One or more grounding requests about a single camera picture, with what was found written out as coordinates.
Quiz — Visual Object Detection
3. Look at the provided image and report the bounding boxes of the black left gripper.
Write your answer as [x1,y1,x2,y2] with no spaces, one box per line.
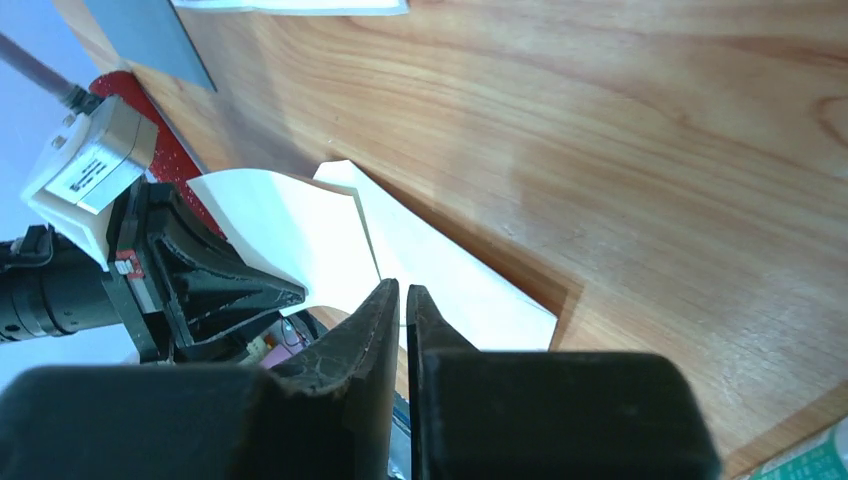
[103,180,305,363]

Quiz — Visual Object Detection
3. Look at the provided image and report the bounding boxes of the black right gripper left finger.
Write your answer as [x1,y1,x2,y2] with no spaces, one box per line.
[1,279,399,479]

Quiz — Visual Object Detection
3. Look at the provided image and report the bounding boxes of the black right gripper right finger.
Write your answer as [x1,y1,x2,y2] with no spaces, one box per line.
[406,285,721,479]

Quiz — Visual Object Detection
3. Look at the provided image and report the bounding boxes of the cream pink envelope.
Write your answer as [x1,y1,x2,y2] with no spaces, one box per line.
[314,160,557,351]

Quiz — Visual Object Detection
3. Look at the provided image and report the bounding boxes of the cream letter paper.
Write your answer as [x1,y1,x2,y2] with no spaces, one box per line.
[187,169,380,314]

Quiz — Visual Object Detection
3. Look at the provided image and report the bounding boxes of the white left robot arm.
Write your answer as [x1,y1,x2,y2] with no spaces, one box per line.
[1,180,305,363]

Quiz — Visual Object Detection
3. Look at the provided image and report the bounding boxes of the grey envelope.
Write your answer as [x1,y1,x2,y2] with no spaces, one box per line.
[84,0,216,91]

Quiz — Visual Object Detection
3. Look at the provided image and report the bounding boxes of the red microphone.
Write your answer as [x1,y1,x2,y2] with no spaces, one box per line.
[89,70,225,239]

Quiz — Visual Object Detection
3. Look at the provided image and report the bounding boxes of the green white chessboard mat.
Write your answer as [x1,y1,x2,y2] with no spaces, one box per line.
[742,418,847,480]

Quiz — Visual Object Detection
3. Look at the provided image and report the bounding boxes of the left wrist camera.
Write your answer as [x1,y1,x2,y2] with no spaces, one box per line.
[20,96,158,271]

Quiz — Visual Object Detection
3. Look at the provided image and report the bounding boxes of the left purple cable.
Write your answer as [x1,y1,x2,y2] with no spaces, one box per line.
[0,31,101,114]

